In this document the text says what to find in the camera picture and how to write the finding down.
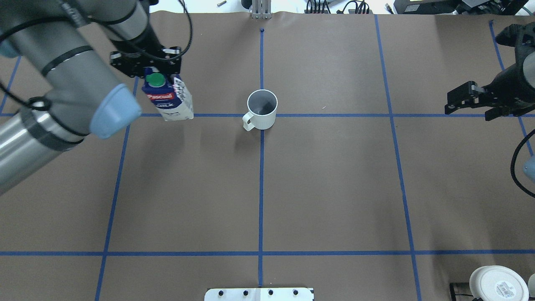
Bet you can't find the white upside-down mug on rack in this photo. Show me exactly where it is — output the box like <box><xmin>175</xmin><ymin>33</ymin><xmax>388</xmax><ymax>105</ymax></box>
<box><xmin>469</xmin><ymin>265</ymin><xmax>530</xmax><ymax>301</ymax></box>

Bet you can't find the aluminium frame post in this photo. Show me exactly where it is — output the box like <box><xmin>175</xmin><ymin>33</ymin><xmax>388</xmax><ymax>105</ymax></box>
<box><xmin>250</xmin><ymin>0</ymin><xmax>273</xmax><ymax>20</ymax></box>

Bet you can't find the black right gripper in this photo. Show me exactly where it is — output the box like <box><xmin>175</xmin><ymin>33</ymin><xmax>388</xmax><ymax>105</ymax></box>
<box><xmin>444</xmin><ymin>23</ymin><xmax>535</xmax><ymax>121</ymax></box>

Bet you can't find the white mug grey inside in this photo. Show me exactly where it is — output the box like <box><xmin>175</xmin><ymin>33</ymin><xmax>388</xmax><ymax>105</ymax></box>
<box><xmin>242</xmin><ymin>89</ymin><xmax>278</xmax><ymax>131</ymax></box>

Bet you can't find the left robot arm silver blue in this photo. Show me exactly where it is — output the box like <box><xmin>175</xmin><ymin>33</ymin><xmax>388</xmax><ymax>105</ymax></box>
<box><xmin>1</xmin><ymin>0</ymin><xmax>191</xmax><ymax>194</ymax></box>

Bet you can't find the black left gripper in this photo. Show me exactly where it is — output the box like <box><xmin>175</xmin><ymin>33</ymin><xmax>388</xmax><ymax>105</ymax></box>
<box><xmin>110</xmin><ymin>40</ymin><xmax>182</xmax><ymax>78</ymax></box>

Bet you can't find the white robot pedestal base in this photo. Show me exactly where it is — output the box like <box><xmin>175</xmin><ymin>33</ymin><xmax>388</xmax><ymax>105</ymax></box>
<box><xmin>204</xmin><ymin>287</ymin><xmax>315</xmax><ymax>301</ymax></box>

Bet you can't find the black wire mug rack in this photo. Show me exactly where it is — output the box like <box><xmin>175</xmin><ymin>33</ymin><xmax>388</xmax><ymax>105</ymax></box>
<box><xmin>448</xmin><ymin>282</ymin><xmax>481</xmax><ymax>301</ymax></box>

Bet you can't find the blue white milk carton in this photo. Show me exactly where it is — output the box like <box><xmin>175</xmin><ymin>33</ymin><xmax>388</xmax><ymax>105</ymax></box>
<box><xmin>142</xmin><ymin>67</ymin><xmax>194</xmax><ymax>121</ymax></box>

